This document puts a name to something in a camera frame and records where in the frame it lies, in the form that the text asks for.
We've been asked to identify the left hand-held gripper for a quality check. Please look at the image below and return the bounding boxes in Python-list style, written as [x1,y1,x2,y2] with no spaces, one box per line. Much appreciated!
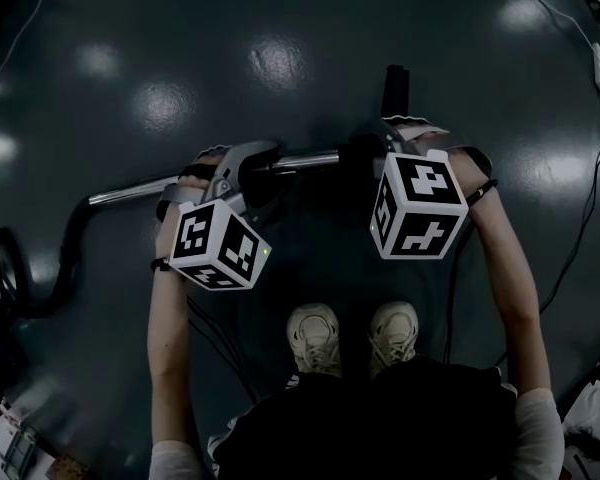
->
[156,140,283,292]

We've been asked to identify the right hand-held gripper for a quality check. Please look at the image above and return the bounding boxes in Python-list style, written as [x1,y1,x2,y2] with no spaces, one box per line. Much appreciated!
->
[369,115,470,261]

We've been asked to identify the silver vacuum wand tube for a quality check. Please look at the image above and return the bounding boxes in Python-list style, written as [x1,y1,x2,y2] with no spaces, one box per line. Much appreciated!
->
[87,150,341,207]

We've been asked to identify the person's left forearm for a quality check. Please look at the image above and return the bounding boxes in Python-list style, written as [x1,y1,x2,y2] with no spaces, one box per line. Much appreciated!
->
[147,207,196,449]

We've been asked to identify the person's right forearm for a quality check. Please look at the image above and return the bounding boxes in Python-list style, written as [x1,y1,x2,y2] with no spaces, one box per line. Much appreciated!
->
[467,187,554,402]

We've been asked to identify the person's left hand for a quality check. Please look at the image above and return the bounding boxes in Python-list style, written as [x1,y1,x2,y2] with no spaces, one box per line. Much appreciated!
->
[178,147,226,190]

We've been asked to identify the person's right hand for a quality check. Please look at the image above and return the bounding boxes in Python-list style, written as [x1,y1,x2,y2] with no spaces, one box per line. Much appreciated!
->
[449,144,497,202]

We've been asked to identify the person's left beige shoe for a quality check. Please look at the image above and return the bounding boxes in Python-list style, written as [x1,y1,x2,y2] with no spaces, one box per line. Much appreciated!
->
[285,302,343,377]

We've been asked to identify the person's beige shoe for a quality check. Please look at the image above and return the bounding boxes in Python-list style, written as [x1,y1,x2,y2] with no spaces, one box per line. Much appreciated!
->
[285,302,343,377]
[367,300,421,377]

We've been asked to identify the person's right beige shoe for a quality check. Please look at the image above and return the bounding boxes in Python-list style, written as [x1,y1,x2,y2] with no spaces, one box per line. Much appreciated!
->
[367,300,421,377]

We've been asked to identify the person's black trousers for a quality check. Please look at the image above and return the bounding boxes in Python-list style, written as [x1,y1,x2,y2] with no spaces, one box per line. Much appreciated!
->
[207,355,519,480]

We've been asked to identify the white crumpled cloth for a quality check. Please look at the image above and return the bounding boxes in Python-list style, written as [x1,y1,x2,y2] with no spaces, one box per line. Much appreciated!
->
[562,380,600,452]

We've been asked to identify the white printed box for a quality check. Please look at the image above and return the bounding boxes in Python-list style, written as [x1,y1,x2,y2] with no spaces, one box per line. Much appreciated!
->
[0,400,57,480]

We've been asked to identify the black vacuum hose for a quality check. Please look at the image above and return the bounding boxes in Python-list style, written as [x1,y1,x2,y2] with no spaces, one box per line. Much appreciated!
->
[0,200,94,322]

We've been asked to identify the white power cable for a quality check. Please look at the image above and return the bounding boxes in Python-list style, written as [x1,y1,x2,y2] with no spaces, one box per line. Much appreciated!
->
[517,0,600,52]

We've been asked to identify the black floor cable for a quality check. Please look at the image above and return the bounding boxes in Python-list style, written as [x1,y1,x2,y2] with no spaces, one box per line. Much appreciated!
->
[537,80,600,317]

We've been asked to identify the thin white cable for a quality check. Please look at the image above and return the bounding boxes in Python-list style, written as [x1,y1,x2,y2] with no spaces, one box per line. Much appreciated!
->
[0,0,76,117]

